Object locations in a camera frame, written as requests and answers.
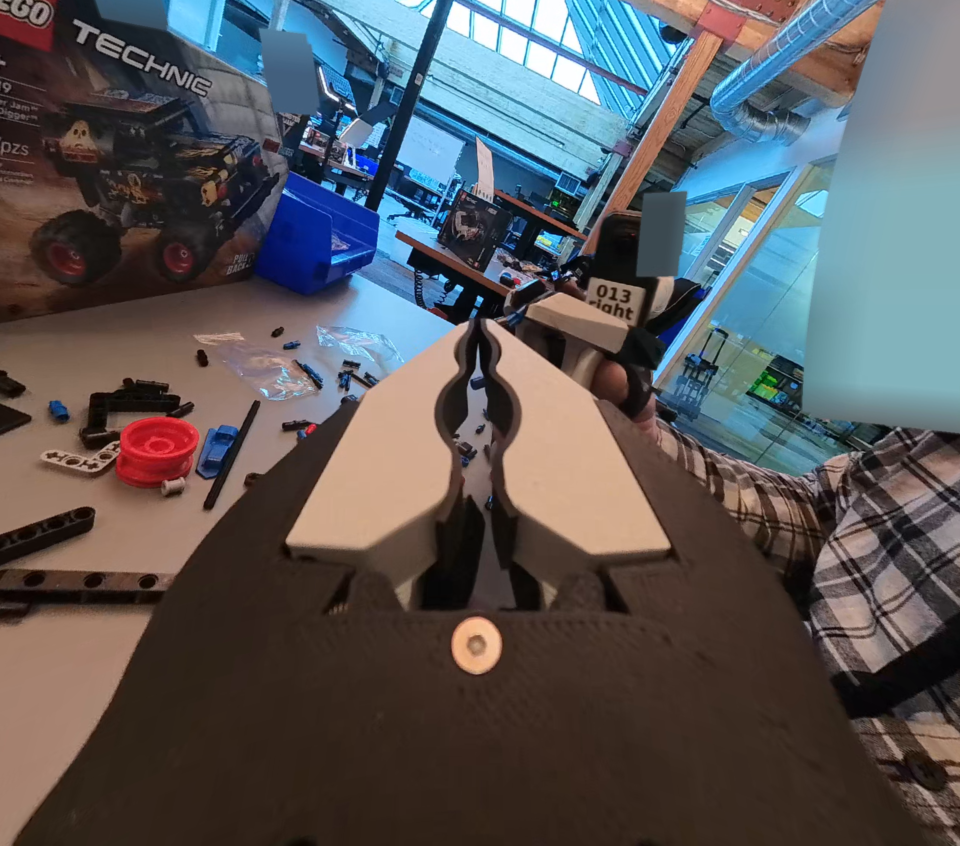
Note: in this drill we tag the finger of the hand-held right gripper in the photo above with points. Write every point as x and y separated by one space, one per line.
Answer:
577 325

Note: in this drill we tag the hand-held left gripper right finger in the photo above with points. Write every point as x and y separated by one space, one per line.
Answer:
592 486

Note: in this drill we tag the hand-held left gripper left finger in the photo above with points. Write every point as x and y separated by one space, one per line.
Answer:
367 486

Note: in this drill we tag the small toy connectors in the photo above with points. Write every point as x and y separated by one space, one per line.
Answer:
58 411

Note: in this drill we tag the person's right forearm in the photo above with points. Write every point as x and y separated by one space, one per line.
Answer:
735 486

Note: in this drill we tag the grey desk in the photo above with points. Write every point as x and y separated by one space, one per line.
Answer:
75 673

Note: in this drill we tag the person's right hand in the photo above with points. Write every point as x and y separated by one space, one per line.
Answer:
613 385

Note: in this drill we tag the black cart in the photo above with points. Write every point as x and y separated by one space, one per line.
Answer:
697 373

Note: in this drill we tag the long black axle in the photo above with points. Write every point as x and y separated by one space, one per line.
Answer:
232 454

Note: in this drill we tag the clear plastic bag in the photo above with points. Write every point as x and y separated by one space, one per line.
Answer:
360 347
255 366

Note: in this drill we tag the small dark printed box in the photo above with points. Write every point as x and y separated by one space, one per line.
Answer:
472 231

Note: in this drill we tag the dark wooden table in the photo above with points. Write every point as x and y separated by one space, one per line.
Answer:
450 261

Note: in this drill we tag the small blue curved panel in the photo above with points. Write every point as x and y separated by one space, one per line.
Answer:
217 448

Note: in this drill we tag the white board on stand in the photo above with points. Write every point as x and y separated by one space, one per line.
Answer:
431 145

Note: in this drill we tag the red toy wheel hub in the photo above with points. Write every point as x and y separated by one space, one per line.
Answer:
157 452

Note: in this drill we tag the blue storage bin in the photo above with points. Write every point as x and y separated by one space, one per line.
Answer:
315 238

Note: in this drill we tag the black stand pole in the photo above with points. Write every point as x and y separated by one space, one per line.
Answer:
427 36

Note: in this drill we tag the light grey angled beam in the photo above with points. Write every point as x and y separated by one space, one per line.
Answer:
79 460

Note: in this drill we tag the person's plaid shirt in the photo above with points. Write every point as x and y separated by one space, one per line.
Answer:
900 523

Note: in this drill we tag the scattered black toy beams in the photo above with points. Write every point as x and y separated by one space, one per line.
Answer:
45 535

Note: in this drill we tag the dark toy set box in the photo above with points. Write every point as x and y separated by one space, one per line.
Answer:
150 186

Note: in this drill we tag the wooden post with red bracket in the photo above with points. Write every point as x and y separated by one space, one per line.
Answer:
660 133

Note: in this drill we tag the silver ventilation duct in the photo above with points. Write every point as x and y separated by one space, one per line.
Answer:
825 6

